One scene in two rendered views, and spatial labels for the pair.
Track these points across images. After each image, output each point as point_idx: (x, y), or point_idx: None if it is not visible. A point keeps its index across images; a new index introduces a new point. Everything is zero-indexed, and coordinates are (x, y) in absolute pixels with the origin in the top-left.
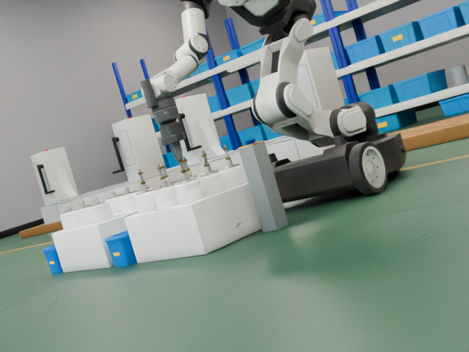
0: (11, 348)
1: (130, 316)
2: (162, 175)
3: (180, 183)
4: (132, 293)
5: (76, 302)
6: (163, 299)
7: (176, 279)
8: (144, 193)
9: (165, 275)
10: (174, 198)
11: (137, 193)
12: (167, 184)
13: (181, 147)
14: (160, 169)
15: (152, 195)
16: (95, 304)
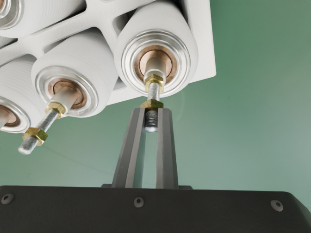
0: (228, 179)
1: (291, 150)
2: (53, 114)
3: (172, 92)
4: (231, 133)
5: (176, 150)
6: (295, 133)
7: (257, 108)
8: (32, 123)
9: (216, 103)
10: (113, 76)
11: (1, 129)
12: (70, 93)
13: (172, 152)
14: (47, 135)
15: (39, 104)
16: (213, 148)
